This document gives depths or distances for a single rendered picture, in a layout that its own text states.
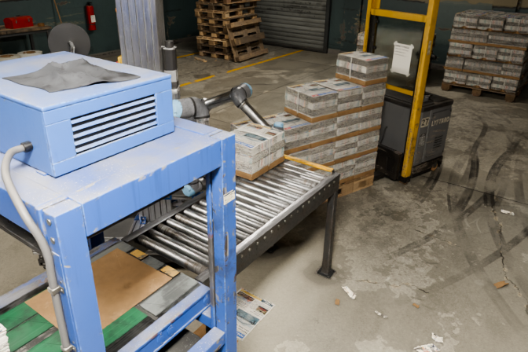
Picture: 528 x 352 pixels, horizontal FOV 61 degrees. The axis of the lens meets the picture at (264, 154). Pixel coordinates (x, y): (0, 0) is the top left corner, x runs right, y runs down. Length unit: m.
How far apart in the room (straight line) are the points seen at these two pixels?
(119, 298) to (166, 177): 0.82
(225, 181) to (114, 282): 0.79
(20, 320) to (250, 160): 1.49
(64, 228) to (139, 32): 2.06
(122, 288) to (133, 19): 1.71
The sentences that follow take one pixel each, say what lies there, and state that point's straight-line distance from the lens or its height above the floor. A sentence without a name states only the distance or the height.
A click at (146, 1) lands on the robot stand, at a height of 1.83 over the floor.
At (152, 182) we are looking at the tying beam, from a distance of 1.32.
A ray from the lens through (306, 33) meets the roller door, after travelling 11.19.
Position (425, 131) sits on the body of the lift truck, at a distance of 4.78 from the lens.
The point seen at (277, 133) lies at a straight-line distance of 2.98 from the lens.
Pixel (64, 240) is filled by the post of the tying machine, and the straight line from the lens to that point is 1.20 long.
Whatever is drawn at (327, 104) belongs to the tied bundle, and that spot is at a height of 0.97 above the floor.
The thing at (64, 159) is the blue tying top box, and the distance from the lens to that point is 1.34.
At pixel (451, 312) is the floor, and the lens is 3.34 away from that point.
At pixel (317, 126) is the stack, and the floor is 0.80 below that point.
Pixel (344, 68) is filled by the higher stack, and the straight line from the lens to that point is 4.26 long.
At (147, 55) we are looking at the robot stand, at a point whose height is 1.49.
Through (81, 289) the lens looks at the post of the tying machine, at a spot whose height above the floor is 1.32.
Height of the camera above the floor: 2.11
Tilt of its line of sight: 24 degrees down
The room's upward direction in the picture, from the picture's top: 1 degrees clockwise
